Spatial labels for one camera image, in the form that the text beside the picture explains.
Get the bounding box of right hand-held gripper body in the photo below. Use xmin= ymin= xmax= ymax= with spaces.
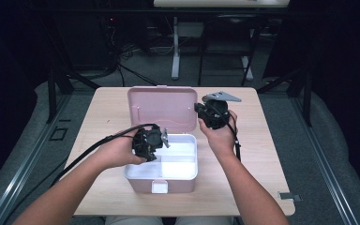
xmin=199 ymin=90 xmax=243 ymax=130

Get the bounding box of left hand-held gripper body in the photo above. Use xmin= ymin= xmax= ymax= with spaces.
xmin=131 ymin=124 xmax=171 ymax=163

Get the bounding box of pink storage box white handle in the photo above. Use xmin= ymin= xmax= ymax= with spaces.
xmin=123 ymin=84 xmax=199 ymax=195

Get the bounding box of person's right hand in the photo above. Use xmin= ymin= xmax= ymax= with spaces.
xmin=198 ymin=109 xmax=239 ymax=158

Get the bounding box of person's left hand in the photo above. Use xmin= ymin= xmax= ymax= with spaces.
xmin=97 ymin=129 xmax=146 ymax=172

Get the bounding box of black metal chair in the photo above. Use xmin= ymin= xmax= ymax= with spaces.
xmin=197 ymin=13 xmax=262 ymax=87

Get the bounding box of black metal stand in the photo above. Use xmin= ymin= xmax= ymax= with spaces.
xmin=257 ymin=67 xmax=314 ymax=128
xmin=44 ymin=18 xmax=101 ymax=125

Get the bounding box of white desk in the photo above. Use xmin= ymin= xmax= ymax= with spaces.
xmin=153 ymin=0 xmax=291 ymax=82

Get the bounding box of grey metal table clip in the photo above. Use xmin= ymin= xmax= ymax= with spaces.
xmin=277 ymin=191 xmax=303 ymax=203

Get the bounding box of black equipment with red light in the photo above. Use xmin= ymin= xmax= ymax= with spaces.
xmin=55 ymin=12 xmax=114 ymax=71

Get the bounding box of right hand-held gripper black cable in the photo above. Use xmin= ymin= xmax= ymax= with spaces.
xmin=210 ymin=102 xmax=242 ymax=162

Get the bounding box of hand-held gripper black cable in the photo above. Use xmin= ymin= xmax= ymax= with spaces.
xmin=210 ymin=102 xmax=242 ymax=162
xmin=50 ymin=123 xmax=159 ymax=189

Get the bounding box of left hand-held gripper black cable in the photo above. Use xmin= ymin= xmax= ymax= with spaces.
xmin=50 ymin=123 xmax=159 ymax=189

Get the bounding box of bundle of black floor cables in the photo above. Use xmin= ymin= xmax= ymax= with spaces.
xmin=98 ymin=17 xmax=167 ymax=88

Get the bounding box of aluminium floor rail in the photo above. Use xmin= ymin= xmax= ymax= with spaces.
xmin=0 ymin=93 xmax=72 ymax=225
xmin=289 ymin=93 xmax=360 ymax=225

